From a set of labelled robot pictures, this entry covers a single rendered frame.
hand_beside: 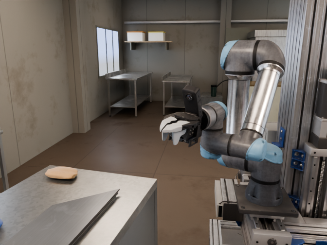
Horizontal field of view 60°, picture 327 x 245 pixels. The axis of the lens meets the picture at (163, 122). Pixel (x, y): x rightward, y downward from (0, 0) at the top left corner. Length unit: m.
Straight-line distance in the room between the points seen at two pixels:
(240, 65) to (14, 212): 1.02
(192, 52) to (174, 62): 0.66
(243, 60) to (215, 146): 0.37
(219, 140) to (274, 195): 0.40
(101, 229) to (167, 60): 8.42
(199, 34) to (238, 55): 8.06
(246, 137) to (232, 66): 0.33
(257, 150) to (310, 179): 0.50
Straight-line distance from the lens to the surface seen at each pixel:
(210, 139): 0.96
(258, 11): 9.37
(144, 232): 1.31
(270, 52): 1.11
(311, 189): 1.39
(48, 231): 1.06
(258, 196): 1.24
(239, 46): 1.16
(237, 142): 0.94
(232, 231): 2.55
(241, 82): 1.17
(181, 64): 9.22
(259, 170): 1.21
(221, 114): 0.96
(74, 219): 1.09
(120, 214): 1.12
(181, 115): 0.80
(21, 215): 1.23
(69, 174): 1.41
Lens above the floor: 1.65
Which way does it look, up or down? 14 degrees down
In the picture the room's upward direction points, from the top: straight up
